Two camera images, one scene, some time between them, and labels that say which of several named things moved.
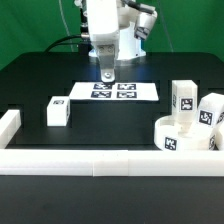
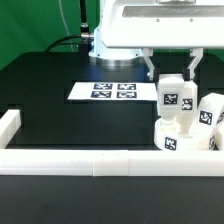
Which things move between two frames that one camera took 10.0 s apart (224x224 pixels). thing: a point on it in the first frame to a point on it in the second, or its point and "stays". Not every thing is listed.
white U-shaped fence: [100, 162] stays
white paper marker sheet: [115, 91] stays
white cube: [58, 111] to [170, 92]
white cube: [184, 98] stays
